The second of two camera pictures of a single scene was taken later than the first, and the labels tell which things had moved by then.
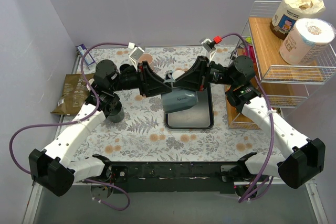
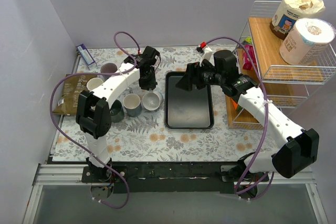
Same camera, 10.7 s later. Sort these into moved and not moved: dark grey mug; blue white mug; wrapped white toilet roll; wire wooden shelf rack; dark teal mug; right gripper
Moved: dark teal mug; blue white mug
Not moved: right gripper; dark grey mug; wire wooden shelf rack; wrapped white toilet roll
